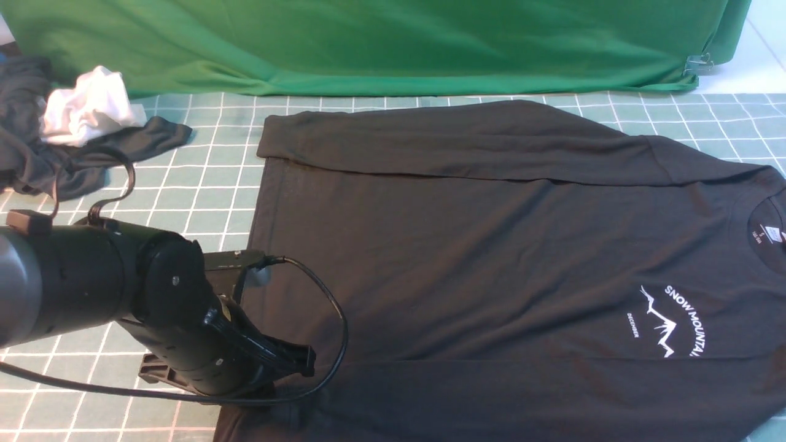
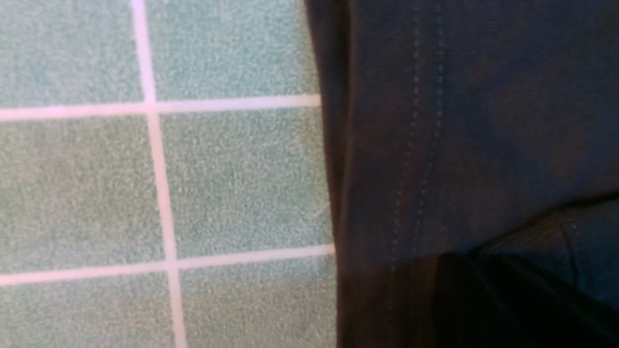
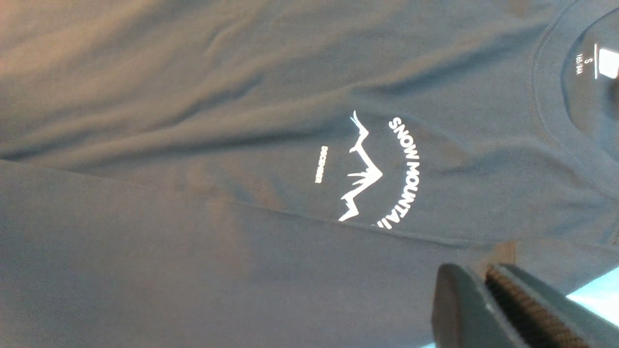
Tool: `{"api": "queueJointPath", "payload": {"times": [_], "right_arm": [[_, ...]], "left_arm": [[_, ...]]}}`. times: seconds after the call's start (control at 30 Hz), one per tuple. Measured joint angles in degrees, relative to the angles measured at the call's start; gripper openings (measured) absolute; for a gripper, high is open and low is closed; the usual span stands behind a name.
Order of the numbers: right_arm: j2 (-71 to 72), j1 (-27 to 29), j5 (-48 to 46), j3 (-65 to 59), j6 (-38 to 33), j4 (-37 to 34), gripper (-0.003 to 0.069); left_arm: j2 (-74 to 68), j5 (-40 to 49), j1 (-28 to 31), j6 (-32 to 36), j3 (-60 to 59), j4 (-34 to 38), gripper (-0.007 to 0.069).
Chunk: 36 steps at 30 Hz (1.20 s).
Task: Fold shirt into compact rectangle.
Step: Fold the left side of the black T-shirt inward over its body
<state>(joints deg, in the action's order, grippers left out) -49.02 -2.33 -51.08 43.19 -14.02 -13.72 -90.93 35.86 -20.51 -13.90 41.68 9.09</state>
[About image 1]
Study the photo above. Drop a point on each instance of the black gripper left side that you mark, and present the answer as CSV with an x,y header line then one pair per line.
x,y
203,343

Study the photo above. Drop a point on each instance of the dark gray long-sleeve shirt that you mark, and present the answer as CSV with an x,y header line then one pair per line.
x,y
514,272

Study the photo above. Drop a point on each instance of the teal checkered tablecloth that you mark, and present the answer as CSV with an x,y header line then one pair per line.
x,y
207,190

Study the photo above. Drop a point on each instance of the crumpled dark gray garment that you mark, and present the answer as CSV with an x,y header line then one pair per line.
x,y
31,166

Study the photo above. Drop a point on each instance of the crumpled white cloth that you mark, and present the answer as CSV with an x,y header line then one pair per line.
x,y
98,105

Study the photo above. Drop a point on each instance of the green backdrop cloth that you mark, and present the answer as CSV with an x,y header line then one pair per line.
x,y
380,48

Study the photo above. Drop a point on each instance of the metal binder clip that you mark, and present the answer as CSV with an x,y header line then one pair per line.
x,y
697,65

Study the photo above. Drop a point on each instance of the black wrist camera left side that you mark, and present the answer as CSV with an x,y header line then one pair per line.
x,y
231,272

